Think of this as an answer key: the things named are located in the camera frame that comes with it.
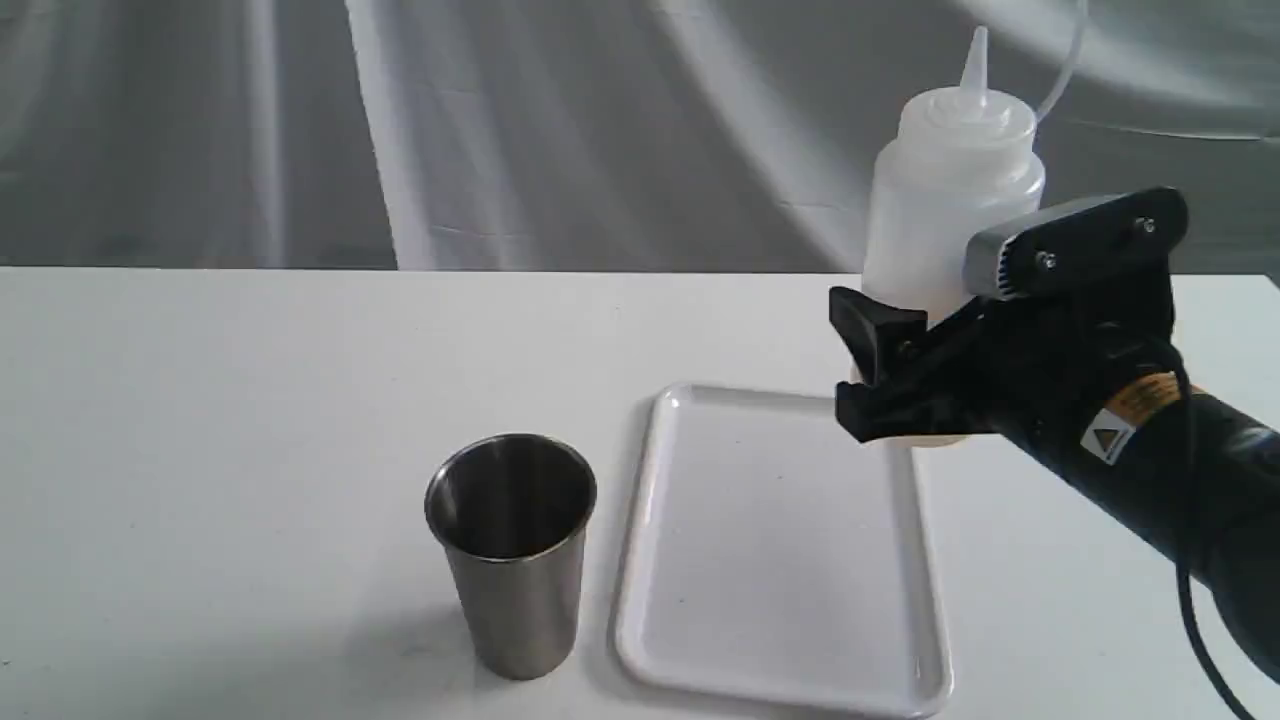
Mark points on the stainless steel cup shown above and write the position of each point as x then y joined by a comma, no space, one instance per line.
511,513

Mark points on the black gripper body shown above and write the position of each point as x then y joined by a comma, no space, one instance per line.
1082,379

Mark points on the grey fabric backdrop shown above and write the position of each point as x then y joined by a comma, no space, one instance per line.
519,136

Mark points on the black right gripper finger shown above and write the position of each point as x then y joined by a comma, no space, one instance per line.
933,398

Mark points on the translucent plastic squeeze bottle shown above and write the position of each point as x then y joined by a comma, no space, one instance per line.
963,160

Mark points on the white rectangular plastic tray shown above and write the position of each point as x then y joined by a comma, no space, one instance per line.
771,557

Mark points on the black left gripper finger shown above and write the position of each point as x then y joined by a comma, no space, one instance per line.
882,340

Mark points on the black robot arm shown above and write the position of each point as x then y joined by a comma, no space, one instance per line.
1216,520

